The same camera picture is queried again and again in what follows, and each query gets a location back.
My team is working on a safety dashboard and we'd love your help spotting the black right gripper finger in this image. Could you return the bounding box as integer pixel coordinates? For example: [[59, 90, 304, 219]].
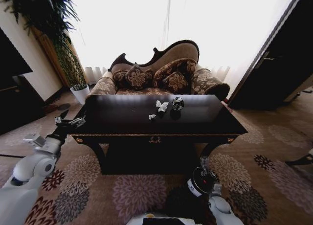
[[200, 156, 210, 172]]

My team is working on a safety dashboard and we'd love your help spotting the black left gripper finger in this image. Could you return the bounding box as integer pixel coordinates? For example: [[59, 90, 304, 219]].
[[66, 115, 87, 128], [54, 109, 69, 125]]

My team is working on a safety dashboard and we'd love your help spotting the white plant pot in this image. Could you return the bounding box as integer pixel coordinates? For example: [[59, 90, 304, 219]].
[[70, 84, 90, 105]]

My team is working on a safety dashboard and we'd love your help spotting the dark low cabinet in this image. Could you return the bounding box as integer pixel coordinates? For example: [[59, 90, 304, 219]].
[[0, 74, 46, 135]]

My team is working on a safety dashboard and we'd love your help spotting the dark wooden table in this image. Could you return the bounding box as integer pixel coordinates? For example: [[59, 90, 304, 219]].
[[67, 94, 248, 176]]

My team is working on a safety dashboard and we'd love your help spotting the white robot front shell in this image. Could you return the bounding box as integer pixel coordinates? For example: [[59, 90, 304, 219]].
[[126, 212, 204, 225]]

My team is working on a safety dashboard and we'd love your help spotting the crushed black white can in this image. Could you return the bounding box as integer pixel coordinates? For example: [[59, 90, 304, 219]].
[[172, 96, 184, 111]]

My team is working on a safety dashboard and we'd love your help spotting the large crumpled white tissue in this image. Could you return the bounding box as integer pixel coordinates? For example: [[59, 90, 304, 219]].
[[156, 100, 169, 113]]

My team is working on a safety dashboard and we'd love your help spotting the square floral pillow with point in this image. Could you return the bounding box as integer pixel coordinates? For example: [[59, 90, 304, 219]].
[[124, 62, 154, 90]]

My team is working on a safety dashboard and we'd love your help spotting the small square floral pillow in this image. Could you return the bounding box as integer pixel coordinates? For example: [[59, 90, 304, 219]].
[[162, 72, 192, 94]]

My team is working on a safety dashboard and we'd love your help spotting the tall green leafy plant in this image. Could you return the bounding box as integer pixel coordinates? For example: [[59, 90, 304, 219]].
[[0, 0, 88, 89]]

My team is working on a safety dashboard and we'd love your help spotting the dark furniture leg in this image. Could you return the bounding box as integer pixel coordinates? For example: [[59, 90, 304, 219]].
[[285, 148, 313, 167]]

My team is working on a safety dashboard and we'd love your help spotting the large floral bolster cushion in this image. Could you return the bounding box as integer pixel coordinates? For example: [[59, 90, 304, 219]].
[[153, 58, 198, 88]]

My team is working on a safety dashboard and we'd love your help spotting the brown floral carved sofa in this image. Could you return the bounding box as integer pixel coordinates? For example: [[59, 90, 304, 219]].
[[89, 40, 231, 101]]

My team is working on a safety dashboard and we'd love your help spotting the white sheer curtain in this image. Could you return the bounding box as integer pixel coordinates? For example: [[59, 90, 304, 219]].
[[61, 0, 302, 87]]

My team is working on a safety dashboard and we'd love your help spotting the dark wooden door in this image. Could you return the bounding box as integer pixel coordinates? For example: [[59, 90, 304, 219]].
[[227, 0, 313, 111]]

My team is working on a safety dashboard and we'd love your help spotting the black wall television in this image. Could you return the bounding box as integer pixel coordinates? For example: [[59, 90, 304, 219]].
[[0, 26, 34, 89]]

